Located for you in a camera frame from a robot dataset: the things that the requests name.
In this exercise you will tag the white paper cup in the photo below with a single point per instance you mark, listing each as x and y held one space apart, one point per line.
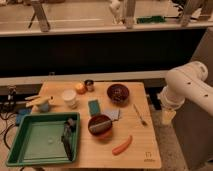
69 97

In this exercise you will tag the green object on shelf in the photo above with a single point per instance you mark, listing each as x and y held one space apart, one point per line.
150 19

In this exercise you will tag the orange carrot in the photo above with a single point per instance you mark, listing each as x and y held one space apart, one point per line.
122 147

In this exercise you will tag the orange fruit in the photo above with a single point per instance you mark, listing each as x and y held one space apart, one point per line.
80 88

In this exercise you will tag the brush in red bowl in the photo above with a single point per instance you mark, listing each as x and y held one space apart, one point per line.
100 127

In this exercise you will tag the grey blue towel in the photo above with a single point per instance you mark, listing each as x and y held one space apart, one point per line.
113 114

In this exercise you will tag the green sponge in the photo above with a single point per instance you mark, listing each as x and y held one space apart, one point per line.
94 107

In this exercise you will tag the green plastic tray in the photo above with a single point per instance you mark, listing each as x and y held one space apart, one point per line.
38 140

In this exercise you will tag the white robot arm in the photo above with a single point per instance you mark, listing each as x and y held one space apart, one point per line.
185 82

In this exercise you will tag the red bowl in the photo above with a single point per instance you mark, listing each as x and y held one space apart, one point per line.
98 119

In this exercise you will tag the blue box at table edge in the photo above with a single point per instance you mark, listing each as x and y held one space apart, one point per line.
21 113

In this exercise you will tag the white figure on shelf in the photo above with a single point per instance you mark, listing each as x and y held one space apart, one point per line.
114 7

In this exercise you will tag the small metal can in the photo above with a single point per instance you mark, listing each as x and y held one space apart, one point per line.
89 84

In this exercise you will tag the dark purple bowl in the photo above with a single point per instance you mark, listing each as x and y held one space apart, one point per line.
118 94

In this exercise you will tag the black tool in tray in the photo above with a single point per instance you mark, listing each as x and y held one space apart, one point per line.
69 128

